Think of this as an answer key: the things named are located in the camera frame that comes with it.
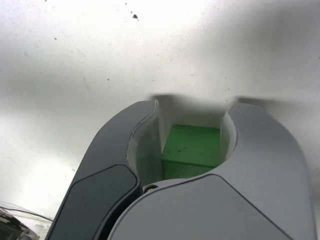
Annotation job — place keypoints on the green cube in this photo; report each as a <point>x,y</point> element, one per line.
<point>190,150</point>

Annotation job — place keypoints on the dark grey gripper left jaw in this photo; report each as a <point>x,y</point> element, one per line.
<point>105,175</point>

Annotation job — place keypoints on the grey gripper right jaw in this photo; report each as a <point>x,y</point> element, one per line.
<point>225,205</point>

